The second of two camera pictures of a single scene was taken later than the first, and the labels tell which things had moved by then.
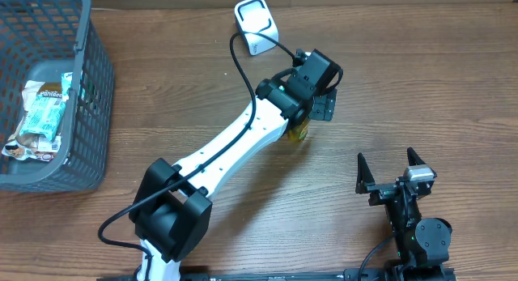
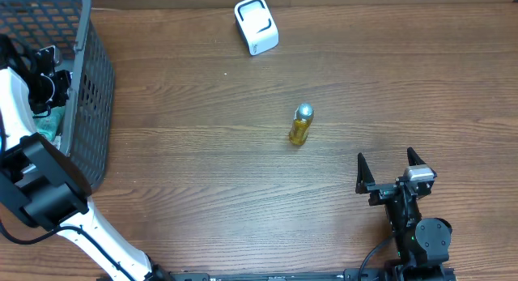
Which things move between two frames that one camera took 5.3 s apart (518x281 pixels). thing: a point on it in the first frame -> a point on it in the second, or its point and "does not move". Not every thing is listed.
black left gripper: (324, 101) -> (42, 108)
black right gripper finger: (413, 159) does not move
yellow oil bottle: (299, 134) does not move
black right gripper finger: (364, 177) does not move
